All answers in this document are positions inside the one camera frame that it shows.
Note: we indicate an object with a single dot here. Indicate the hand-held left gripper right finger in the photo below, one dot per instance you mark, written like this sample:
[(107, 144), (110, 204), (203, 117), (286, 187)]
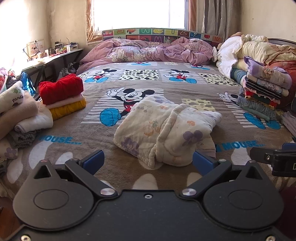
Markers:
[(203, 162)]

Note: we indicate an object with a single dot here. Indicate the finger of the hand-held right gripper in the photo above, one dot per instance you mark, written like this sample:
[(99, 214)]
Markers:
[(289, 146), (261, 154)]

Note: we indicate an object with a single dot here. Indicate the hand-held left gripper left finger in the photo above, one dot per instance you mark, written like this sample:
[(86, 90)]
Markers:
[(92, 161)]

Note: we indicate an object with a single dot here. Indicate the cream floral pajama garment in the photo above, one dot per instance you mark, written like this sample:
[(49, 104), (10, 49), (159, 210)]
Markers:
[(161, 129)]

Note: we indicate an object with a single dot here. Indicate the stack of folded clothes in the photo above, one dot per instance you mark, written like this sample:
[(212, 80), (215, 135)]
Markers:
[(263, 90)]

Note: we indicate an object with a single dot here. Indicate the dark clothes heap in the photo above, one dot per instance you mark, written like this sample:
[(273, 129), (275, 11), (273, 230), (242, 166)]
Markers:
[(68, 71)]

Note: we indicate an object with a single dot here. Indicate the colourful clothes heap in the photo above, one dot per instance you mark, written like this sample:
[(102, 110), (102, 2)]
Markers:
[(8, 77)]

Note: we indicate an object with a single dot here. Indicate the cartoon mouse printed blanket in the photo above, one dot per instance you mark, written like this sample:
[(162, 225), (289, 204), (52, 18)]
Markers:
[(92, 136)]

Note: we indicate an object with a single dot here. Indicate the pale lilac folded cloth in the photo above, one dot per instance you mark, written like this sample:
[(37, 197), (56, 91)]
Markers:
[(289, 121)]

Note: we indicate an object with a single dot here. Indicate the yellow folded knit sweater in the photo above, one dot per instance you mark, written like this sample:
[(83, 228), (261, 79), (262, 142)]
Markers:
[(67, 109)]

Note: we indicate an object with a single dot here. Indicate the red brown quilt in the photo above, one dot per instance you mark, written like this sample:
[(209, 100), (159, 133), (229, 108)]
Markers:
[(289, 85)]

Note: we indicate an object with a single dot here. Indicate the pink folded garment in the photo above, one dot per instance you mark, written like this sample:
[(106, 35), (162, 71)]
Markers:
[(69, 100)]

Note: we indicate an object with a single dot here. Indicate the grey folded garment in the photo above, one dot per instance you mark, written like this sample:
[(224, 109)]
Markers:
[(23, 139)]

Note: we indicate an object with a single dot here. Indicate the red folded sweater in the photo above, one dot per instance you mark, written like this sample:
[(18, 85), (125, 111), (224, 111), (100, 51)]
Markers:
[(61, 89)]

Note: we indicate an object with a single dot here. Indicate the teal folded cloth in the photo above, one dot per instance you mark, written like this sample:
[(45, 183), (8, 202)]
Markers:
[(238, 75)]

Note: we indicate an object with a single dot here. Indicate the cream quilt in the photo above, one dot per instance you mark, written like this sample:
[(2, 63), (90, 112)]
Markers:
[(268, 49)]

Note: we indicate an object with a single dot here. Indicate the blue plastic bag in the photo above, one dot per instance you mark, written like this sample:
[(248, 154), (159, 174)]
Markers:
[(27, 83)]

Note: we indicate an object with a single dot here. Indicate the white panda print garment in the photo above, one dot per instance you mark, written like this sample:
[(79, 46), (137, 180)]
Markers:
[(11, 98)]

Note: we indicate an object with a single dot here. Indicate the white quilt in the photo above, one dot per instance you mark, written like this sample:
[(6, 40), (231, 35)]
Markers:
[(227, 55)]

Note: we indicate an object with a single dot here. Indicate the dark desk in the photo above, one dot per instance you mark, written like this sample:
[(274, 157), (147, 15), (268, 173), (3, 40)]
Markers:
[(50, 62)]

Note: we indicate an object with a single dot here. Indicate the row of small desk items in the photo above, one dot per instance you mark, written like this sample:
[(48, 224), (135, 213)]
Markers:
[(61, 47)]

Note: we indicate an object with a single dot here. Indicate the purple floral quilt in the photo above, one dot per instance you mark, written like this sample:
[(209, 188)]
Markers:
[(148, 51)]

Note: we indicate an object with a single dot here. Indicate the white framed board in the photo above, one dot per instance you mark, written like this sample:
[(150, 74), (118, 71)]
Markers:
[(35, 48)]

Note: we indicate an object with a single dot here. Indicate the colourful alphabet foam board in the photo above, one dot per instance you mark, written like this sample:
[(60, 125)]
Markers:
[(161, 34)]

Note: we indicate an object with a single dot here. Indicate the grey curtain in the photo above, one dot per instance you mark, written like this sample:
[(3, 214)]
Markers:
[(217, 16)]

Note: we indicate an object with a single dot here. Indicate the window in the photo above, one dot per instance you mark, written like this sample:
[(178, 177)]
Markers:
[(138, 16)]

